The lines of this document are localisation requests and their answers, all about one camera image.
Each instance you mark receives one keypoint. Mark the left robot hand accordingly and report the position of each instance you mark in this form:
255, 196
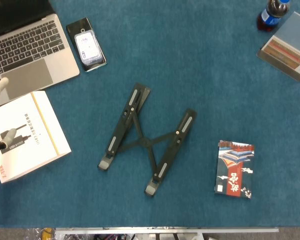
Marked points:
0, 86

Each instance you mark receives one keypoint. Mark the black folding laptop stand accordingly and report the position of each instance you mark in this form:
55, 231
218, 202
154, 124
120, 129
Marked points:
145, 142

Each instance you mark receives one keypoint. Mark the silver laptop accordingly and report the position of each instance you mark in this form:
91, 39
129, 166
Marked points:
27, 42

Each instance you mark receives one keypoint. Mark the white product box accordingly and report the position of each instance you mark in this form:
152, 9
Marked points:
40, 150

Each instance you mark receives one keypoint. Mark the black smartphone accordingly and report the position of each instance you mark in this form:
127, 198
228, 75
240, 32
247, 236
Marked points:
73, 27

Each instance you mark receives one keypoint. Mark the clear card holder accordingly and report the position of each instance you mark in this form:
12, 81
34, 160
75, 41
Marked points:
88, 47

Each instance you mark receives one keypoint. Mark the yellow object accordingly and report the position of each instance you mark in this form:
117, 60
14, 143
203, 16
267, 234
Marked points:
47, 232

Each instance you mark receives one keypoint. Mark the teal table cloth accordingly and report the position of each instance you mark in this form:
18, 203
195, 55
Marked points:
190, 75

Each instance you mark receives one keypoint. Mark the red patterned card packet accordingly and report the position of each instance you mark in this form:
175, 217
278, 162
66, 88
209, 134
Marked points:
233, 170

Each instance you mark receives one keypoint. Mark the cola bottle blue label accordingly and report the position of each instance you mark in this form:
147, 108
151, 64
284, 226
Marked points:
270, 15

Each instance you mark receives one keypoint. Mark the grey box with stripes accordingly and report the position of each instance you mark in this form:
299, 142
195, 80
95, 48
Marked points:
285, 52

